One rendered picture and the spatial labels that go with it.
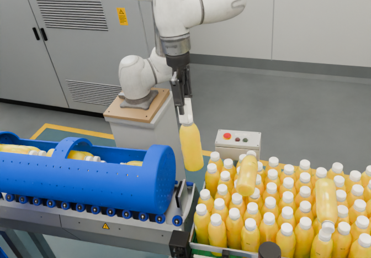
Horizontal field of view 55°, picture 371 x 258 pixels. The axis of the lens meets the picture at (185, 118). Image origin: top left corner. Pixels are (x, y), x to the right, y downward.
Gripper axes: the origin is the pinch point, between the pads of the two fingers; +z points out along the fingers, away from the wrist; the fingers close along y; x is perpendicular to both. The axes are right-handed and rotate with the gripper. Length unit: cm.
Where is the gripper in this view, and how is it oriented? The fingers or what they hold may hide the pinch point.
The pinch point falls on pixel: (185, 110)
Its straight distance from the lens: 119.6
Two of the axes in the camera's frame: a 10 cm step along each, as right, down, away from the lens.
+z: 1.2, 8.8, 4.5
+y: -3.1, 4.7, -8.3
